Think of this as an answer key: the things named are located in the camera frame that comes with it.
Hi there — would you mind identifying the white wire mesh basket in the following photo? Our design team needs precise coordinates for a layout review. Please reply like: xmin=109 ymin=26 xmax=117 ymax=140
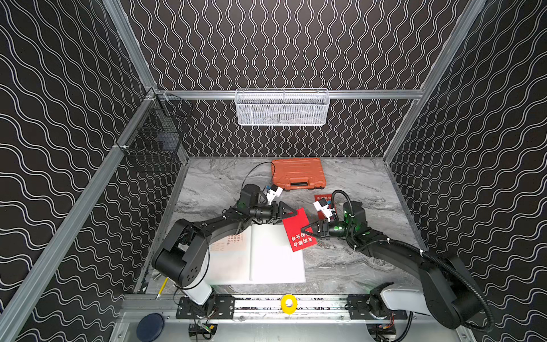
xmin=234 ymin=88 xmax=330 ymax=126

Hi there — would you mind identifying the black wire mesh basket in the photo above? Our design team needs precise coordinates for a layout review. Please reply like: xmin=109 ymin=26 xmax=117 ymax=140
xmin=121 ymin=98 xmax=181 ymax=173

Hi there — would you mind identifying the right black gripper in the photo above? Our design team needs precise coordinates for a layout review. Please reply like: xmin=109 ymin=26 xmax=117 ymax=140
xmin=300 ymin=219 xmax=354 ymax=240

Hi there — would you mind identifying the yellow tape roll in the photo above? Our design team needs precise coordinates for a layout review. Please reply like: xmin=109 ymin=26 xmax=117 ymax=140
xmin=281 ymin=294 xmax=298 ymax=315

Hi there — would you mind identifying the red card top row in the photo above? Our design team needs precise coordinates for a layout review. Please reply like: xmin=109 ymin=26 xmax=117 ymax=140
xmin=314 ymin=195 xmax=332 ymax=204

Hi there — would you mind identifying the orange plastic tool case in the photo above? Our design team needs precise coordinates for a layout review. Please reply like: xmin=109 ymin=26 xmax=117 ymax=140
xmin=272 ymin=158 xmax=327 ymax=191

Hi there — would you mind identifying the dark blue round disc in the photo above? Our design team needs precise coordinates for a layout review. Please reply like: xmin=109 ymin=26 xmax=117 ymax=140
xmin=136 ymin=313 xmax=165 ymax=342

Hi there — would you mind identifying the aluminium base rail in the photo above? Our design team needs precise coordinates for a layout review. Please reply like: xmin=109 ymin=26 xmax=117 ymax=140
xmin=121 ymin=294 xmax=410 ymax=323

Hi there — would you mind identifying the white photo album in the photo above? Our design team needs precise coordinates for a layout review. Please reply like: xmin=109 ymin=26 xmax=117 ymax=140
xmin=205 ymin=225 xmax=306 ymax=286

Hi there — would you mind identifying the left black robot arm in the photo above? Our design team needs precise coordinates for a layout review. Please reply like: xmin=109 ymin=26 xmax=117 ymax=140
xmin=151 ymin=184 xmax=298 ymax=306

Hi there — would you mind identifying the beige card small red text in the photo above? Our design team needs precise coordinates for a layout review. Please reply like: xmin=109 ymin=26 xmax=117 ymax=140
xmin=210 ymin=235 xmax=246 ymax=253

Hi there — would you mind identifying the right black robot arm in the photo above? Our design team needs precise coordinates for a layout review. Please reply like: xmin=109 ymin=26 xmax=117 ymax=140
xmin=299 ymin=201 xmax=495 ymax=333

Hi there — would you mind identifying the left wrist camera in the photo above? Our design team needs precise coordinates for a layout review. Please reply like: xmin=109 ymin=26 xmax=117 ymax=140
xmin=266 ymin=185 xmax=283 ymax=205

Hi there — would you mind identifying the yellow pencil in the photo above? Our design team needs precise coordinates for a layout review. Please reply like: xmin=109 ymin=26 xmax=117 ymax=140
xmin=155 ymin=277 xmax=169 ymax=300

